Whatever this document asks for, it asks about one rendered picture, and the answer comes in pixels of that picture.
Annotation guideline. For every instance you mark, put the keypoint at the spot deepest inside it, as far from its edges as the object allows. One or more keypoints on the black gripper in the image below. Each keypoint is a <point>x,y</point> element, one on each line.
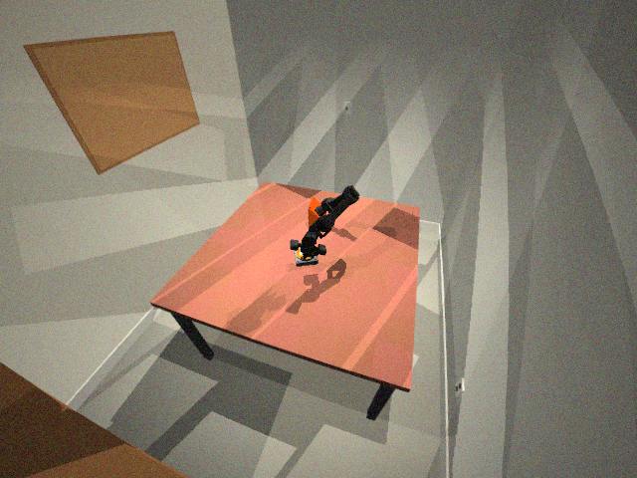
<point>294,245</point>

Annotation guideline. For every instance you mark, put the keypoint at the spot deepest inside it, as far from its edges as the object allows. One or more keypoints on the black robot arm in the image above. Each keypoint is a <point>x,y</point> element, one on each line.
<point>334,207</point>

